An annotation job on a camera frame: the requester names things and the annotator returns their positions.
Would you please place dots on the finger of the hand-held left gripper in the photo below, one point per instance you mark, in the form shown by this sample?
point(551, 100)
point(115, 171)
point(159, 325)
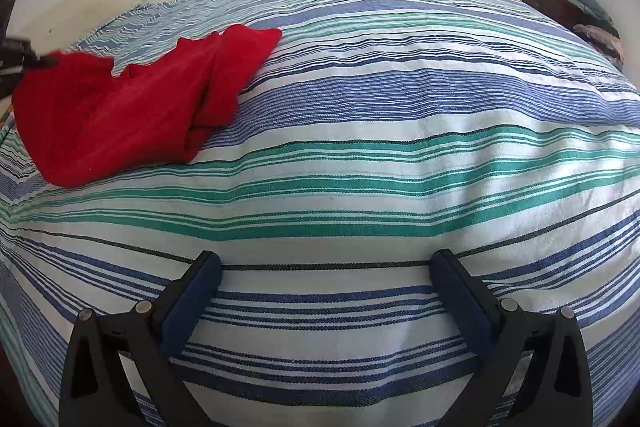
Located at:
point(45, 60)

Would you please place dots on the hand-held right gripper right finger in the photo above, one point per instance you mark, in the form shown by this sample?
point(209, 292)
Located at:
point(462, 302)

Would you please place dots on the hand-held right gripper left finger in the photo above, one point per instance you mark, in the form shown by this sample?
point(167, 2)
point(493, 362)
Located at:
point(190, 302)

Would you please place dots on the red knit sweater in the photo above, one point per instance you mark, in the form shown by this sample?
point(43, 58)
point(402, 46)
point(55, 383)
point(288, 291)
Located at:
point(125, 107)

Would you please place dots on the pile of mixed clothes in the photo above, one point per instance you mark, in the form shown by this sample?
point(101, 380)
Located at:
point(602, 42)

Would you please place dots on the beige headboard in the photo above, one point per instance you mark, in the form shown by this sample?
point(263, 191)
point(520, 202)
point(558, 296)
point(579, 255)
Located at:
point(75, 12)

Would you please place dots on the striped bed cover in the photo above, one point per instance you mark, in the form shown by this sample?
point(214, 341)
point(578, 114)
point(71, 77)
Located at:
point(400, 147)

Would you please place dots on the dark wooden cabinet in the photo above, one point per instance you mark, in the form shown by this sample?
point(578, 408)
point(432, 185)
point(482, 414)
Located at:
point(547, 7)

